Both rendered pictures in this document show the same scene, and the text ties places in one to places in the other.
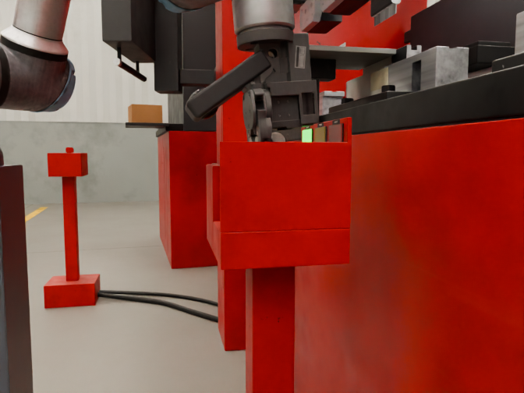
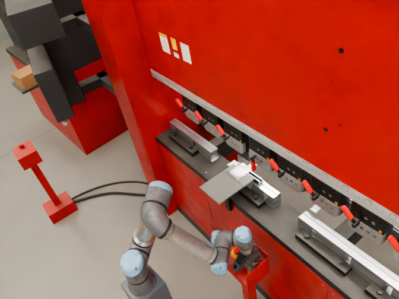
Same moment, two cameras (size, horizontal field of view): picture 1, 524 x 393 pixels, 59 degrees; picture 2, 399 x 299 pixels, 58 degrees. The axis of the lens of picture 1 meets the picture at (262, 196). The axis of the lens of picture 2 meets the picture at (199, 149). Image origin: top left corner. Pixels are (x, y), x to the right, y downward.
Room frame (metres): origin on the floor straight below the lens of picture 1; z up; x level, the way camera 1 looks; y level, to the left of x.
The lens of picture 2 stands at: (-0.35, 0.44, 2.52)
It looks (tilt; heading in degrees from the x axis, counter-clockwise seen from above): 40 degrees down; 342
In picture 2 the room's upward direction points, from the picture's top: 12 degrees counter-clockwise
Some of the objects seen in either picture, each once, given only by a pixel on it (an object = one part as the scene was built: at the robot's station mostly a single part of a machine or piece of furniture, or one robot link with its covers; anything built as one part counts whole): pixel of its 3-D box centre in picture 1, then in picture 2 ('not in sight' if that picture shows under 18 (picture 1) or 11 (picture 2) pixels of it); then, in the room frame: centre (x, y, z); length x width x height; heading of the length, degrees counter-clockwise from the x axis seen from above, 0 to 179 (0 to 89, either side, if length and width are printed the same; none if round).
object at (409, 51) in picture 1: (389, 63); (249, 173); (0.99, -0.27, 0.98); 0.20 x 0.03 x 0.03; 11
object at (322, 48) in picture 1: (317, 58); (226, 183); (0.99, -0.12, 1.00); 0.26 x 0.18 x 0.01; 101
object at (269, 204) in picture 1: (269, 186); (245, 260); (0.64, -0.01, 0.75); 0.20 x 0.16 x 0.18; 11
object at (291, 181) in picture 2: not in sight; (295, 169); (0.65, -0.33, 1.26); 0.15 x 0.09 x 0.17; 11
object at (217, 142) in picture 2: not in sight; (243, 131); (1.53, -0.55, 0.81); 0.64 x 0.08 x 0.14; 101
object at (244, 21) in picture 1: (263, 19); (246, 245); (0.59, 0.00, 0.96); 0.08 x 0.08 x 0.05
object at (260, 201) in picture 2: (365, 107); (244, 190); (0.97, -0.21, 0.89); 0.30 x 0.05 x 0.03; 11
